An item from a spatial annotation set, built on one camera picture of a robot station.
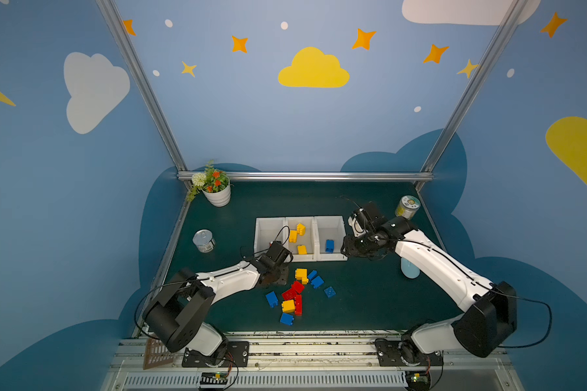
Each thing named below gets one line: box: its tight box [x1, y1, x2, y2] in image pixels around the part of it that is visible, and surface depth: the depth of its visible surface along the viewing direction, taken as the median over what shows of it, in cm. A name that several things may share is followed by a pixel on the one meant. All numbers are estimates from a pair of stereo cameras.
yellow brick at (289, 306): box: [281, 298, 296, 313], surface depth 84 cm
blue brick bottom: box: [279, 312, 295, 326], surface depth 82 cm
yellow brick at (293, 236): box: [288, 229, 298, 244], surface depth 101 cm
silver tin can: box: [192, 228, 217, 253], surface depth 97 cm
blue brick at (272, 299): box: [265, 290, 279, 308], surface depth 84 cm
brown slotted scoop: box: [142, 337, 175, 371], surface depth 74 cm
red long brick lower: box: [295, 294, 303, 317], surface depth 84 cm
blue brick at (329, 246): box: [325, 239, 336, 254], surface depth 99 cm
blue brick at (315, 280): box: [308, 269, 325, 289], surface depth 91 cm
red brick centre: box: [282, 280, 305, 301], surface depth 88 cm
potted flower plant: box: [186, 159, 234, 208], surface depth 106 cm
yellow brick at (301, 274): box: [295, 267, 309, 285], surface depth 91 cm
